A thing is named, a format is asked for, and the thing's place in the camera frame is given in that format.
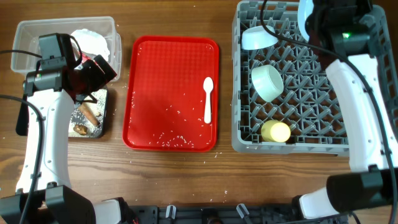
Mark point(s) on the white rice pile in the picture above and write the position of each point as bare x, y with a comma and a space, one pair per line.
98, 109

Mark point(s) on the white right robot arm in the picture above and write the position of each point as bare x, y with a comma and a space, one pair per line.
346, 36

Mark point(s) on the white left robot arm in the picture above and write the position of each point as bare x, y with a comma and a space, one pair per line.
61, 81

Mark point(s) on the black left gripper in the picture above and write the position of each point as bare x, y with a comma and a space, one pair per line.
101, 79

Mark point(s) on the light blue small bowl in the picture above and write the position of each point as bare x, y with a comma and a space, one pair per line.
256, 38

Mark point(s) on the white plastic spoon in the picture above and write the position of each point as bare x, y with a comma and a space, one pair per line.
208, 88

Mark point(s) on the red plastic tray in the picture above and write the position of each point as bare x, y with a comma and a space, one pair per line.
165, 100

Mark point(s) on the red candy wrapper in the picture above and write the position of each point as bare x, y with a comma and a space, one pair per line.
88, 62

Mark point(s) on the light blue plate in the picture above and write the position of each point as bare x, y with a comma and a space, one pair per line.
305, 8

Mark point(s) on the grey dishwasher rack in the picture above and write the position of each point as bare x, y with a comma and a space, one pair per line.
308, 104

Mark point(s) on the black food waste tray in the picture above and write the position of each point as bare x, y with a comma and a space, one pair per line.
65, 118

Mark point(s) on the dark brown food scrap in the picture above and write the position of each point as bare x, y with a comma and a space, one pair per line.
80, 129

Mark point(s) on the mint green rice bowl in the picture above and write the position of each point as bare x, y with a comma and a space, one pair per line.
267, 82

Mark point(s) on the clear plastic waste bin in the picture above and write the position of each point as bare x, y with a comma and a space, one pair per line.
28, 33

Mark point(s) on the white paper napkin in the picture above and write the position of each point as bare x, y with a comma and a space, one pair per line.
92, 43

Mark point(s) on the yellow plastic cup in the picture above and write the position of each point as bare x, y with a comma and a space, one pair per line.
275, 131

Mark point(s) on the brown carrot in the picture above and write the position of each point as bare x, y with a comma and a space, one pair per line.
84, 109

